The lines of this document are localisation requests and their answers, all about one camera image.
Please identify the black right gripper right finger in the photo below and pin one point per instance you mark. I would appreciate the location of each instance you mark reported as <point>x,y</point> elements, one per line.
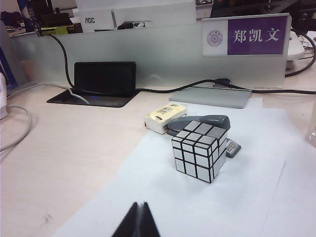
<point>149,222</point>

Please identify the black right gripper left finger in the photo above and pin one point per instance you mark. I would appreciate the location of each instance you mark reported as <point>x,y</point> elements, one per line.
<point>130,222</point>

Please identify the silver mirror cube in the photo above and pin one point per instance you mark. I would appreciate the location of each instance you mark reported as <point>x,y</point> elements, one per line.
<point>195,153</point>

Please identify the white paper sheet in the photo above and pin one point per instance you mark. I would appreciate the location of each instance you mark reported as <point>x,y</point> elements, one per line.
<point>247,197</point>

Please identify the grey stapler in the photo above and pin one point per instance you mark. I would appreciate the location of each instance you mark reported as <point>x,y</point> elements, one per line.
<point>217,121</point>

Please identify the grey flat pad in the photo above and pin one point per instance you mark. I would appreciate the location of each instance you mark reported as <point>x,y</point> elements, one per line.
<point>212,97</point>

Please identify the frosted glass desk partition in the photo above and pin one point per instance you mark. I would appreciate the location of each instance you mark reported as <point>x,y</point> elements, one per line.
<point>160,54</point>

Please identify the yellow-green box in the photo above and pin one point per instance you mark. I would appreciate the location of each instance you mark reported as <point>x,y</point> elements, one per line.
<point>56,30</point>

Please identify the purple and white name plate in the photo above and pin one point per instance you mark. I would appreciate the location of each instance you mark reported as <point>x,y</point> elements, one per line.
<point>256,34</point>

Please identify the white monitor stand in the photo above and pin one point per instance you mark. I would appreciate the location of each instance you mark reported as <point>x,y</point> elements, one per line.
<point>295,47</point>

